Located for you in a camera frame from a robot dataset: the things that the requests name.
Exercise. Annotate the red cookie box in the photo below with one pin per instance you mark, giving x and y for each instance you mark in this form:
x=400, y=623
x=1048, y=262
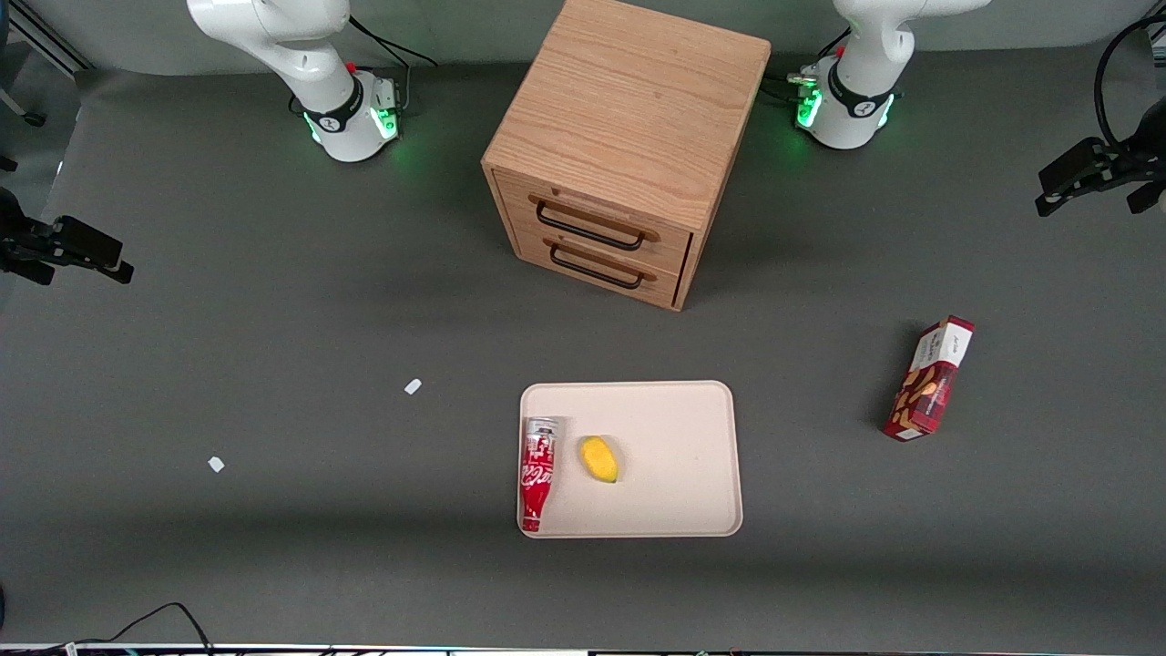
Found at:
x=927, y=383

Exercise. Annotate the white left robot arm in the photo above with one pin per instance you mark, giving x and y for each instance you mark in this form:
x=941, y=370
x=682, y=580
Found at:
x=861, y=64

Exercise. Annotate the beige plastic tray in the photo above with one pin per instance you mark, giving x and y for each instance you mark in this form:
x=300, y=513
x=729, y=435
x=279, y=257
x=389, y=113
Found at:
x=679, y=456

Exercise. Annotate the yellow lemon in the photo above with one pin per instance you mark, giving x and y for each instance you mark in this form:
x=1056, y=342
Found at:
x=598, y=458

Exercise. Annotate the red cola can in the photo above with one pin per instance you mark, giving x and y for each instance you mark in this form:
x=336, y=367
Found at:
x=536, y=474

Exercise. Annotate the wooden drawer cabinet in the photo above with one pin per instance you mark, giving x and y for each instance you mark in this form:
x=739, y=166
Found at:
x=629, y=100

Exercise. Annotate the aluminium frame rail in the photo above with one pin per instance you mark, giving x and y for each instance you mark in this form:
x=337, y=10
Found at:
x=46, y=41

